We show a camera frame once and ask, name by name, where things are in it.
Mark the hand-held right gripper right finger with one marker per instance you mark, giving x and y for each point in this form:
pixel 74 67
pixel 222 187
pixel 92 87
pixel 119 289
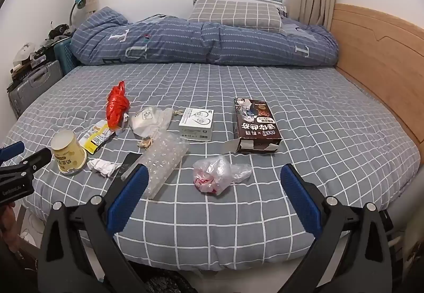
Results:
pixel 303 200

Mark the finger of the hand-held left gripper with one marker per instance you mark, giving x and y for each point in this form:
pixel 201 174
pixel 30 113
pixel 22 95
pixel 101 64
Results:
pixel 13 148
pixel 36 158

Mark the teal desk lamp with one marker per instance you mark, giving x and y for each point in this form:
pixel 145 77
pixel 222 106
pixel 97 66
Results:
pixel 80 1

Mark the yellow snack packet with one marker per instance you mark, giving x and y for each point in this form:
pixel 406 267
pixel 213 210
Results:
pixel 94 137

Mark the clear bubble wrap bag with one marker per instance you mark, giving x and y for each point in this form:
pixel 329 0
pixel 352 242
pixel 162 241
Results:
pixel 165 157

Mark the teal suitcase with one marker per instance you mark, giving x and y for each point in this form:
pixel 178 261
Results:
pixel 64 54

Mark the wooden headboard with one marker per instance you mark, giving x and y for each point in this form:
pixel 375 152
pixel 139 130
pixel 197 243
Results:
pixel 381 74

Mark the yellow white paper cup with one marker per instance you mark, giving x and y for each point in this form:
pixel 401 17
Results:
pixel 68 153

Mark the grey suitcase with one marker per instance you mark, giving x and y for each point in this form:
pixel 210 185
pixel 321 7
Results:
pixel 33 87

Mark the clear plastic bag red print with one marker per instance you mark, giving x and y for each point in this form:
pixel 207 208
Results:
pixel 212 177

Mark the clear plastic wrapper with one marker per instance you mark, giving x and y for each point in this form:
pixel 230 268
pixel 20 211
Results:
pixel 165 117

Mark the blue striped duvet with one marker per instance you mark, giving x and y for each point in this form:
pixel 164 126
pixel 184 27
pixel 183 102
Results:
pixel 198 44

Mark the tan nut shells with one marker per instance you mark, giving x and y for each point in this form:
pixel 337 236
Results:
pixel 145 143

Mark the small white box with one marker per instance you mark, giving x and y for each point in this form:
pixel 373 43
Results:
pixel 195 124

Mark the white tissue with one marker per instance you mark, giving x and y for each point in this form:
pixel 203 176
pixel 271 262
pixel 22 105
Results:
pixel 102 166

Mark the white round device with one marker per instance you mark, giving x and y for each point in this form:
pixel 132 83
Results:
pixel 25 52

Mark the brown cookie box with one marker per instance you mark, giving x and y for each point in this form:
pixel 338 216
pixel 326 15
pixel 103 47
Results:
pixel 255 127

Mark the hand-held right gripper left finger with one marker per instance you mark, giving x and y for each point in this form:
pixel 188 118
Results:
pixel 127 200

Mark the black foil packet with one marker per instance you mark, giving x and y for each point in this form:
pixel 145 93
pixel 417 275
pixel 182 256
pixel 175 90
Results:
pixel 131 160

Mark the bed with grey checked sheet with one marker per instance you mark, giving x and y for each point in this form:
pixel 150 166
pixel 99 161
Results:
pixel 215 223

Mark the grey checked pillow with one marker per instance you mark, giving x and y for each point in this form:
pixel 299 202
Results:
pixel 232 13

